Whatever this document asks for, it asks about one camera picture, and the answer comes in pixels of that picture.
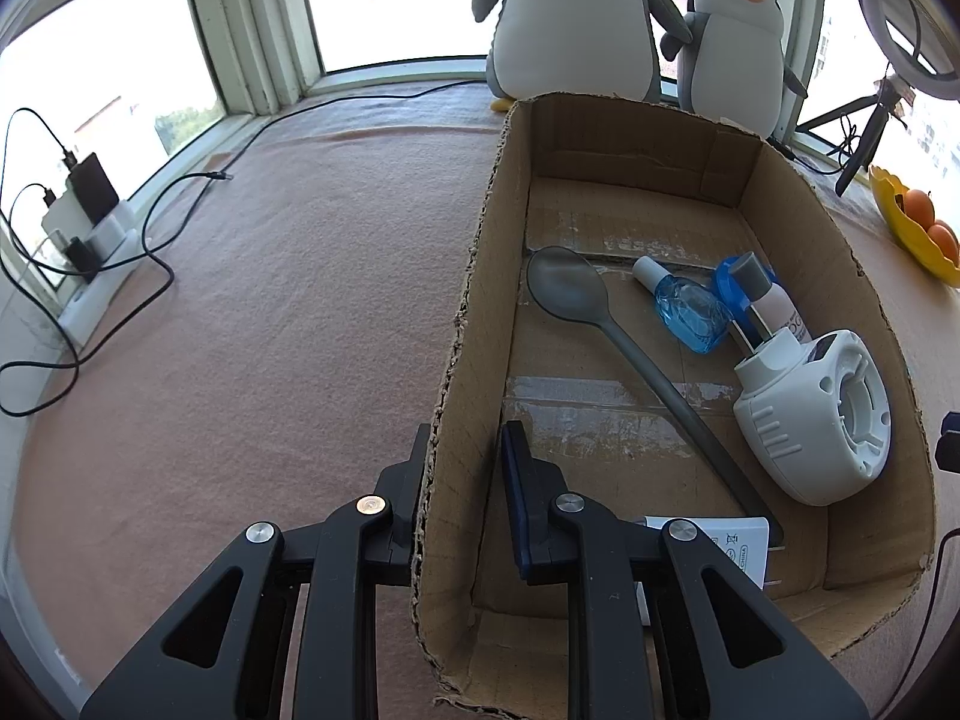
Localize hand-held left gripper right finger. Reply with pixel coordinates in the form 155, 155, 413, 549
501, 420, 871, 720

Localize white window frame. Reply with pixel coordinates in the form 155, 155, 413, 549
0, 0, 960, 166

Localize white ring light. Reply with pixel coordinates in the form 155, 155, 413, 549
855, 0, 960, 102

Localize white power adapter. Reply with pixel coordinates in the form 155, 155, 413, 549
41, 191, 95, 241

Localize black power plug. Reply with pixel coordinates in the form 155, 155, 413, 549
66, 238, 100, 284

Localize white round plug-in device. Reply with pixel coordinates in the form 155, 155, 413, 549
731, 328, 893, 507

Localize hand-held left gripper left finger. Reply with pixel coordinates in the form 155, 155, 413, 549
79, 424, 434, 720

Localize cardboard box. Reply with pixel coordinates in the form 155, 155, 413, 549
411, 92, 938, 717

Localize large penguin plush toy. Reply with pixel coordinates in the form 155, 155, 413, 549
471, 0, 695, 112

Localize looped black cable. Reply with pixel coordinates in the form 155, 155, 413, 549
0, 107, 80, 361

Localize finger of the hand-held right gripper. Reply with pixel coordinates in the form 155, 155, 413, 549
935, 411, 960, 475

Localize long black cable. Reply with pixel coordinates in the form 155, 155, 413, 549
139, 79, 492, 241

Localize black tripod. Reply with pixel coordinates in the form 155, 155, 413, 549
795, 75, 920, 197

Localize blue transparent bottle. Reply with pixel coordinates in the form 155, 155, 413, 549
632, 255, 734, 355

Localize small penguin plush toy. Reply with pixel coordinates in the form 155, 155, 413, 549
679, 0, 809, 142

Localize yellow leaf-shaped bowl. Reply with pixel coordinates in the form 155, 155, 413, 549
868, 165, 960, 287

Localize white power strip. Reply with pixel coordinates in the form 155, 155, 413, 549
41, 199, 155, 331

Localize white tube with grey cap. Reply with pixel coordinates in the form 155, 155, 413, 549
731, 253, 807, 350

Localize grey plastic spoon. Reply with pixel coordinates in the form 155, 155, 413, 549
525, 246, 785, 548

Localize black cable with loose plug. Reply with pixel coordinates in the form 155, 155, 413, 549
0, 171, 235, 417

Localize white charger plug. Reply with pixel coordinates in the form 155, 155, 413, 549
636, 514, 785, 625

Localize thin black cable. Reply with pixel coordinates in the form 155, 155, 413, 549
874, 532, 957, 720

